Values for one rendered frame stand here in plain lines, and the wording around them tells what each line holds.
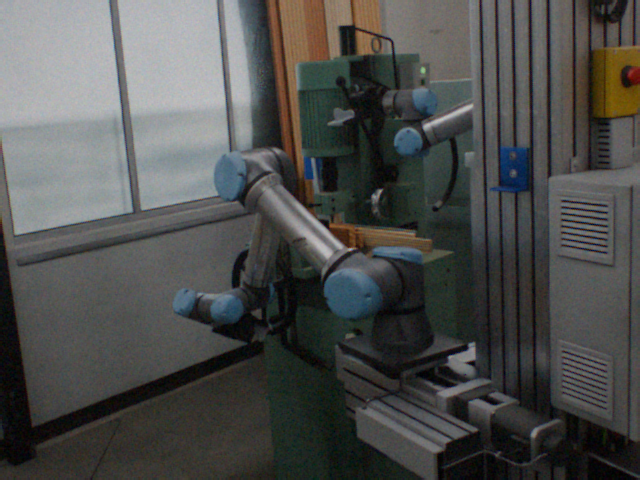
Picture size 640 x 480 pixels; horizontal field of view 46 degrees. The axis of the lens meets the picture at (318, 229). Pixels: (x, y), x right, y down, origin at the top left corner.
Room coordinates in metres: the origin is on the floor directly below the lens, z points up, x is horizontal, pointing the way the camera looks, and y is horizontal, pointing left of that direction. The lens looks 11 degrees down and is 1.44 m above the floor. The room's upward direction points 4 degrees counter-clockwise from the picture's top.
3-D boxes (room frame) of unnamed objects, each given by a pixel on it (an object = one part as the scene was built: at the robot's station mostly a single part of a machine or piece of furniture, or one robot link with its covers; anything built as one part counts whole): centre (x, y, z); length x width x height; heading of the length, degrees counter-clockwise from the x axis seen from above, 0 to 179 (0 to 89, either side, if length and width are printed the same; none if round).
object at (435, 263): (2.63, -0.13, 0.76); 0.57 x 0.45 x 0.09; 136
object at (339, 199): (2.56, -0.07, 1.03); 0.14 x 0.07 x 0.09; 136
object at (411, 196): (2.57, -0.29, 1.02); 0.09 x 0.07 x 0.12; 46
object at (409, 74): (2.68, -0.37, 1.40); 0.10 x 0.06 x 0.16; 136
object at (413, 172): (2.76, -0.25, 1.16); 0.22 x 0.22 x 0.72; 46
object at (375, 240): (2.46, -0.14, 0.92); 0.56 x 0.02 x 0.04; 46
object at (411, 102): (2.20, -0.30, 1.36); 0.11 x 0.08 x 0.09; 46
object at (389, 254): (1.71, -0.18, 0.98); 0.13 x 0.12 x 0.14; 139
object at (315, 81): (2.55, -0.05, 1.35); 0.18 x 0.18 x 0.31
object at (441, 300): (2.63, -0.13, 0.36); 0.58 x 0.45 x 0.71; 136
